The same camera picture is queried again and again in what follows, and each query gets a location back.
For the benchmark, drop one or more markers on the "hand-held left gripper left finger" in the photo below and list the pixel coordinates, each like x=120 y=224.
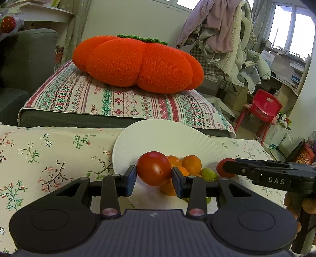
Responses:
x=131 y=180

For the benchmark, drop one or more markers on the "orange knitted pumpkin cushion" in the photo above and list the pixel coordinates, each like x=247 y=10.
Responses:
x=138 y=64

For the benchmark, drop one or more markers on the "grey sofa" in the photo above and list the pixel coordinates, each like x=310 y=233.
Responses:
x=27 y=61

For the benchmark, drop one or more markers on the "red tomato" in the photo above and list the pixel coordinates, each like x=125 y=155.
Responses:
x=154 y=169
x=220 y=168

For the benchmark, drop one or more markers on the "striped patterned seat cushion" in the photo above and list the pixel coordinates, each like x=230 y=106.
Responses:
x=98 y=103

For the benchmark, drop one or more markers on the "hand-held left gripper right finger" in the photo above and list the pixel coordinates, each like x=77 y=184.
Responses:
x=176 y=179

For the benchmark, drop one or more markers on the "person's right hand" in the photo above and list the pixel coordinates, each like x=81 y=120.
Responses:
x=290 y=201

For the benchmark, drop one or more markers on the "red plastic chair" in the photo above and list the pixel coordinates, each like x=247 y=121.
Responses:
x=266 y=103

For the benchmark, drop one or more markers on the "wooden desk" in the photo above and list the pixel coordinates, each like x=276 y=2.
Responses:
x=286 y=81

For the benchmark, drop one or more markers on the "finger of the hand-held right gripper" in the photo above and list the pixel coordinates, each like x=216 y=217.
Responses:
x=242 y=170
x=266 y=162

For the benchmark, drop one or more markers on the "floral tablecloth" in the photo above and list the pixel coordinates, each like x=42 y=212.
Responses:
x=49 y=158

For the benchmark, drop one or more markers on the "white plastic bag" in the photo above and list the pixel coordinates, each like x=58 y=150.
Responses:
x=279 y=136

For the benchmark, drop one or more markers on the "green lime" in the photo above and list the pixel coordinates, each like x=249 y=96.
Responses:
x=208 y=200
x=209 y=174

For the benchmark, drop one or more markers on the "red strawberry plush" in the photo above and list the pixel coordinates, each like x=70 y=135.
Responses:
x=7 y=24

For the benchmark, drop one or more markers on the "white plate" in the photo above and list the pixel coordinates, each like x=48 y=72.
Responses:
x=158 y=138

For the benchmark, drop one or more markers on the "pile of clothes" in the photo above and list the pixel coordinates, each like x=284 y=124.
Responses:
x=217 y=32

